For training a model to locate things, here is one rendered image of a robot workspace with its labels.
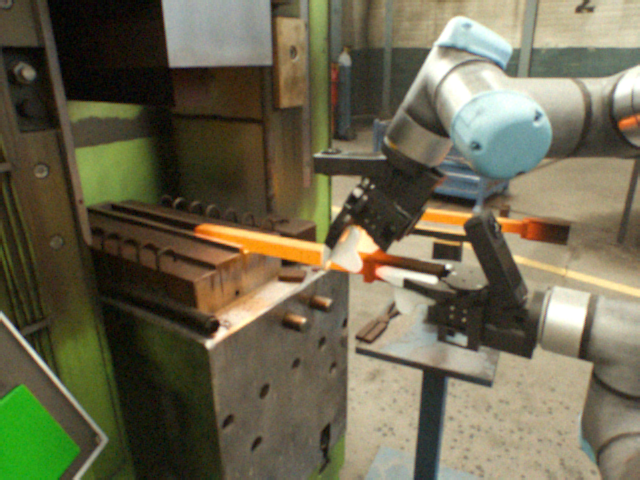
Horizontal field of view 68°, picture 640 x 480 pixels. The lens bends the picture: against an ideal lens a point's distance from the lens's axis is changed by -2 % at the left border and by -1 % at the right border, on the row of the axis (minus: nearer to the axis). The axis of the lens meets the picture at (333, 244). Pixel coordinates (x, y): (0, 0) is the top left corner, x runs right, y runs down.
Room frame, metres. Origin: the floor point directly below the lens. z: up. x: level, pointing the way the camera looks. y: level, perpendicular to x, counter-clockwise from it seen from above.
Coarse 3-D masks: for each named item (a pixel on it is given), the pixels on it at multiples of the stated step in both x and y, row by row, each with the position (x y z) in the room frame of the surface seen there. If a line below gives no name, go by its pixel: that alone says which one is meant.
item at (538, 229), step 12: (432, 216) 1.04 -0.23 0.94; (444, 216) 1.02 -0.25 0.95; (456, 216) 1.01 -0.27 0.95; (468, 216) 1.01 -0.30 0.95; (504, 228) 0.97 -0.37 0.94; (516, 228) 0.96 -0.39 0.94; (528, 228) 0.95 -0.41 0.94; (540, 228) 0.95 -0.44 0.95; (552, 228) 0.94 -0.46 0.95; (564, 228) 0.93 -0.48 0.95; (540, 240) 0.94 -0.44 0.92; (552, 240) 0.93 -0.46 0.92; (564, 240) 0.92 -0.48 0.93
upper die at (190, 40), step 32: (64, 0) 0.73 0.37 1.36; (96, 0) 0.69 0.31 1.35; (128, 0) 0.65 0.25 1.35; (160, 0) 0.62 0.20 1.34; (192, 0) 0.66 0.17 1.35; (224, 0) 0.71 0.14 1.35; (256, 0) 0.76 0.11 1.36; (64, 32) 0.74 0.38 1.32; (96, 32) 0.69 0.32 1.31; (128, 32) 0.66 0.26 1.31; (160, 32) 0.63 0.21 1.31; (192, 32) 0.66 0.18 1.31; (224, 32) 0.70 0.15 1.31; (256, 32) 0.76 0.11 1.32; (64, 64) 0.74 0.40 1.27; (96, 64) 0.70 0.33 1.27; (128, 64) 0.66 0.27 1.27; (160, 64) 0.63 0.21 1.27; (192, 64) 0.65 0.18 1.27; (224, 64) 0.70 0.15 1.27; (256, 64) 0.76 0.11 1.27
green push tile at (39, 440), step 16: (0, 400) 0.29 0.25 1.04; (16, 400) 0.29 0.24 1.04; (32, 400) 0.30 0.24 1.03; (0, 416) 0.28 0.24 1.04; (16, 416) 0.28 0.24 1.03; (32, 416) 0.29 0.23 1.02; (48, 416) 0.30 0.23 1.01; (0, 432) 0.27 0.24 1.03; (16, 432) 0.28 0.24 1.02; (32, 432) 0.28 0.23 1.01; (48, 432) 0.29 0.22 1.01; (64, 432) 0.30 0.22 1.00; (0, 448) 0.26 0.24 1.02; (16, 448) 0.27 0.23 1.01; (32, 448) 0.28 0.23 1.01; (48, 448) 0.28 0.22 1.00; (64, 448) 0.29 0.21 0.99; (0, 464) 0.25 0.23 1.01; (16, 464) 0.26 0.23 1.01; (32, 464) 0.27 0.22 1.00; (48, 464) 0.28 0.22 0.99; (64, 464) 0.28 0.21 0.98
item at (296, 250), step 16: (208, 224) 0.79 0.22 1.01; (240, 240) 0.72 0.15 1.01; (256, 240) 0.70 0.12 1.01; (272, 240) 0.69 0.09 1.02; (288, 240) 0.69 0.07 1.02; (288, 256) 0.66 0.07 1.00; (304, 256) 0.65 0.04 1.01; (320, 256) 0.63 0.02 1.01; (368, 256) 0.59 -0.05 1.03; (384, 256) 0.60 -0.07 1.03; (400, 256) 0.60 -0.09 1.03; (352, 272) 0.60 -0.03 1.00; (368, 272) 0.58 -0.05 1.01; (432, 272) 0.54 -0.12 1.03
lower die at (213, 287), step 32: (96, 224) 0.84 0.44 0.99; (128, 224) 0.84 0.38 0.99; (160, 224) 0.81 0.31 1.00; (224, 224) 0.84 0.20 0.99; (96, 256) 0.75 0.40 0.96; (128, 256) 0.71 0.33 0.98; (192, 256) 0.69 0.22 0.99; (224, 256) 0.69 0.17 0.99; (256, 256) 0.74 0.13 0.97; (192, 288) 0.62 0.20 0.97; (224, 288) 0.67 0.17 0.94
